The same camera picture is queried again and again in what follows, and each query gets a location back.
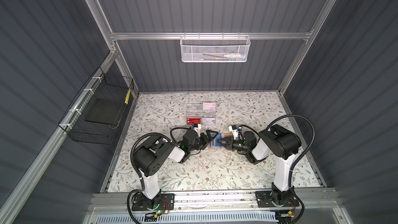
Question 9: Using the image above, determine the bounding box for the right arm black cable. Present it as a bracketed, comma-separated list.
[237, 114, 316, 190]

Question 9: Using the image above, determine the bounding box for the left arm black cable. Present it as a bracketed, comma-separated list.
[126, 127, 192, 224]

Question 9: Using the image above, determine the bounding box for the pink card in organizer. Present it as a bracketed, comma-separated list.
[203, 102, 217, 112]

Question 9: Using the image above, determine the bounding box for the white perforated cable duct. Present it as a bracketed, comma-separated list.
[94, 211, 278, 224]

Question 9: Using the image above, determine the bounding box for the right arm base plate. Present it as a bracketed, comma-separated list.
[255, 189, 300, 208]

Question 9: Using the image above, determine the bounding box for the yellow tag on basket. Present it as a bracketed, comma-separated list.
[124, 89, 131, 105]

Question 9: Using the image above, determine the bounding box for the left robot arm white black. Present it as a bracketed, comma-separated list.
[130, 124, 219, 207]

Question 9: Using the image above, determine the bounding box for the white wire mesh basket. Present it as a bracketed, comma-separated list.
[179, 35, 251, 63]

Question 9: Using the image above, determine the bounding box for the white tube in basket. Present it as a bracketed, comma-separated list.
[224, 53, 247, 62]

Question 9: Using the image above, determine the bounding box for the black wire mesh basket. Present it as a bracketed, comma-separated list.
[59, 69, 134, 145]

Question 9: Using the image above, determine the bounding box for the red card in organizer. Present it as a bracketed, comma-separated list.
[187, 117, 202, 125]

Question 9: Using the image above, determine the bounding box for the blue credit card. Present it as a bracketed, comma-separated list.
[210, 133, 222, 149]

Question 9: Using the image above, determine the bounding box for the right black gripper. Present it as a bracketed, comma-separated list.
[217, 137, 250, 154]

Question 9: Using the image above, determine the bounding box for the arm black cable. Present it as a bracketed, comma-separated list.
[237, 114, 316, 190]
[126, 127, 192, 224]

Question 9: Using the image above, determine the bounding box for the clear acrylic card organizer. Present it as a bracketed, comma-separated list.
[186, 103, 217, 119]

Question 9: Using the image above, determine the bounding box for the white card in organizer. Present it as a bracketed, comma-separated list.
[201, 117, 216, 126]

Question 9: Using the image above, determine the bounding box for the pink leather card holder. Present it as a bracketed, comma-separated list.
[208, 132, 233, 149]

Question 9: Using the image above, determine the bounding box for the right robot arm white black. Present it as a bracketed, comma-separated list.
[216, 124, 301, 207]

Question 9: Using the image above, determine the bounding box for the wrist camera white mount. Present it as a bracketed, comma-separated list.
[228, 125, 240, 140]
[190, 123, 202, 136]

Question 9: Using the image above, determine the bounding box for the aluminium front rail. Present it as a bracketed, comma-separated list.
[87, 187, 342, 214]

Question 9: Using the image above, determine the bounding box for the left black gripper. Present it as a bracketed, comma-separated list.
[188, 130, 218, 154]

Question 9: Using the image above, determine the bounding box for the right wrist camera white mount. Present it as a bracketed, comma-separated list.
[228, 125, 240, 140]

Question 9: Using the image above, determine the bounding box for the black pad in basket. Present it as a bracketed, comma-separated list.
[85, 99, 122, 124]

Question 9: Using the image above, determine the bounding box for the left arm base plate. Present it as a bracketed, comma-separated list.
[130, 193, 175, 211]

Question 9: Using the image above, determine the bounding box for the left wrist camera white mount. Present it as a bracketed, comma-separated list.
[190, 123, 202, 136]

